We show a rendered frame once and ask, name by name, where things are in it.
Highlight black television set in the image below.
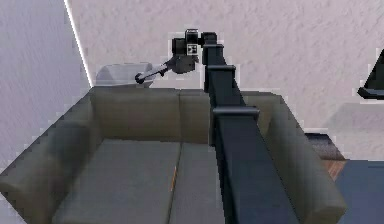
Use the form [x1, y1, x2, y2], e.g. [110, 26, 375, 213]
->
[356, 49, 384, 101]

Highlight grey-green sofa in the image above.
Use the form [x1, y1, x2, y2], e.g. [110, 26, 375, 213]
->
[0, 85, 348, 224]

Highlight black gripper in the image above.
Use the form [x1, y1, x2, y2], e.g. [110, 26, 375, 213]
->
[134, 37, 200, 85]

